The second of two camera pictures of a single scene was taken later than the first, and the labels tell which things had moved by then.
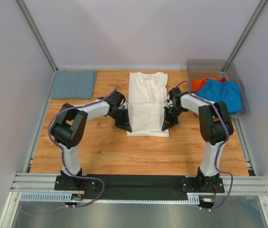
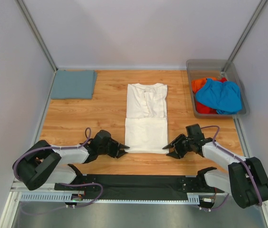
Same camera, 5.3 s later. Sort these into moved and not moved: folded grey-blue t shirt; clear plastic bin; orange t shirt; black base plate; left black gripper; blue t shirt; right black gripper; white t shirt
Moved: white t shirt; left black gripper; right black gripper
Not moved: orange t shirt; blue t shirt; clear plastic bin; black base plate; folded grey-blue t shirt
